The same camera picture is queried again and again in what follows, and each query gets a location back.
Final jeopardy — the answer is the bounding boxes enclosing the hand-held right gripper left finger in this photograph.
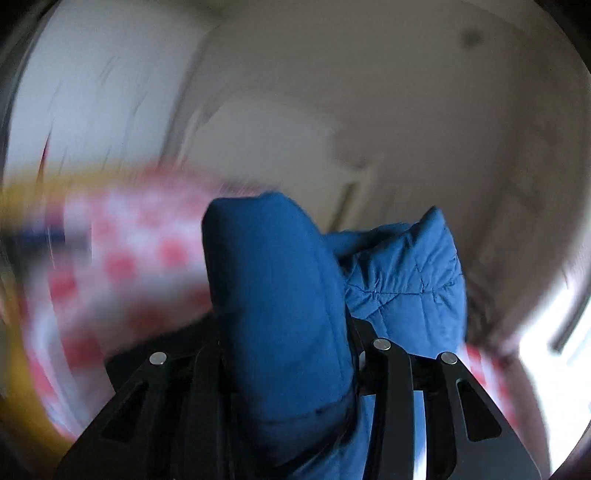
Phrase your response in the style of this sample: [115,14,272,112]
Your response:
[55,323,232,480]

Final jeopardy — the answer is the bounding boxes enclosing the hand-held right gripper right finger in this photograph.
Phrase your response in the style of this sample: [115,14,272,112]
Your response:
[348,318,542,480]

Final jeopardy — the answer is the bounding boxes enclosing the blue quilted jacket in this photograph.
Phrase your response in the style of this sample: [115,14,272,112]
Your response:
[202,191,468,480]

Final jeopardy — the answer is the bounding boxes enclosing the red white checkered bedsheet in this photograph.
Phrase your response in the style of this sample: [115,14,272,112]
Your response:
[14,168,525,444]

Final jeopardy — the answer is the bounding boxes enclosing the window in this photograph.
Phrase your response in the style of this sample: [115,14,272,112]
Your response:
[517,272,591,480]

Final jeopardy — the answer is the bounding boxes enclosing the beige curtain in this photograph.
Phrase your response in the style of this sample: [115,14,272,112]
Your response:
[466,92,588,363]

